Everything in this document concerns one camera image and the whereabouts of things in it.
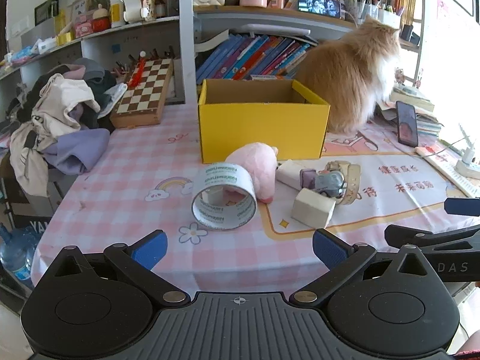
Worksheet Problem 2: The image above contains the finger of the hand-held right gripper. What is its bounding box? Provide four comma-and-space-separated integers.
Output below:
384, 224, 480, 283
443, 196, 480, 217

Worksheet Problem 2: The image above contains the white tape roll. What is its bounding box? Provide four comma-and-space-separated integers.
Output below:
190, 163, 258, 232

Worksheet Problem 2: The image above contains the grey shelf unit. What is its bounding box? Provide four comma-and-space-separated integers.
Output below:
0, 0, 428, 106

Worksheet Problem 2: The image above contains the cream rectangular block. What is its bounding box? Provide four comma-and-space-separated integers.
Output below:
291, 187, 337, 229

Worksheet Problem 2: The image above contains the stack of books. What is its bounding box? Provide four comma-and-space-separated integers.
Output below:
377, 82, 443, 137

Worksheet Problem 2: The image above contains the white charger plug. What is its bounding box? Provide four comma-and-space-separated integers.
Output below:
275, 159, 312, 190

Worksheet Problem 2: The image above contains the small grey toy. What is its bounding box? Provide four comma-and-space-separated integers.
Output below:
314, 170, 347, 198

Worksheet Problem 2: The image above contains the red tassel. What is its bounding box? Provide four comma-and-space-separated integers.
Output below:
129, 50, 147, 87

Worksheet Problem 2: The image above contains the pile of clothes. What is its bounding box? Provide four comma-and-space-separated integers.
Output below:
5, 58, 128, 197

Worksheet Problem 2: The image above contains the yellow white bottle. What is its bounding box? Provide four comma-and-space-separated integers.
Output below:
109, 0, 126, 27

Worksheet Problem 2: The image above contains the orange fluffy cat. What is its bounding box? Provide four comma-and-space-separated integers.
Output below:
294, 17, 402, 134

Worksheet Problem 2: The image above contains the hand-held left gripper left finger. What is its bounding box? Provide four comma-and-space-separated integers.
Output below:
49, 229, 190, 306

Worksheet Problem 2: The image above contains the wooden chessboard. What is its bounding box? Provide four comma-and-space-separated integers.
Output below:
109, 57, 175, 129

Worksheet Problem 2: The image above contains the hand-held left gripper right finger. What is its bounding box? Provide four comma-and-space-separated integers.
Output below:
288, 228, 428, 306

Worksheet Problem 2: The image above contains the pink checked tablecloth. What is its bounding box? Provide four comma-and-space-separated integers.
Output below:
30, 103, 480, 301

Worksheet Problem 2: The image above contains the cream strap wristwatch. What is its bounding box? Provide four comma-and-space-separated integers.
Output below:
324, 160, 362, 207

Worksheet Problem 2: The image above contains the black printed box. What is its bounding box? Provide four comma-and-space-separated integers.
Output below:
0, 174, 57, 233

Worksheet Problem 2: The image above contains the row of colourful books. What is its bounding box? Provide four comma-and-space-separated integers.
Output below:
195, 32, 312, 81

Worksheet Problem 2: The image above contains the white plug adapter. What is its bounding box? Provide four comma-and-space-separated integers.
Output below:
458, 124, 477, 166

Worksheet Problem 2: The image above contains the blue water bottle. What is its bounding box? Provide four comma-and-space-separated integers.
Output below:
0, 223, 42, 289

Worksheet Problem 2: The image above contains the white pen cup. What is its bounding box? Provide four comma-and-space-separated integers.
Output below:
377, 7, 402, 29

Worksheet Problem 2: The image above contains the pink plush toy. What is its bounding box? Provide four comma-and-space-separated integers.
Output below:
224, 142, 280, 204

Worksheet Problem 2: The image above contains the yellow cardboard box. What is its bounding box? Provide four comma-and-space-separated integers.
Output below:
197, 79, 331, 164

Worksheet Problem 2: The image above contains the white power strip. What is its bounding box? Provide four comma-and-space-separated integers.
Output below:
414, 144, 480, 197

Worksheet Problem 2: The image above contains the black smartphone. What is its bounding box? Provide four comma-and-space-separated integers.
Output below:
395, 100, 419, 148

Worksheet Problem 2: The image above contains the small purple item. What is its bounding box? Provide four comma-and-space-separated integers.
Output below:
299, 168, 319, 190

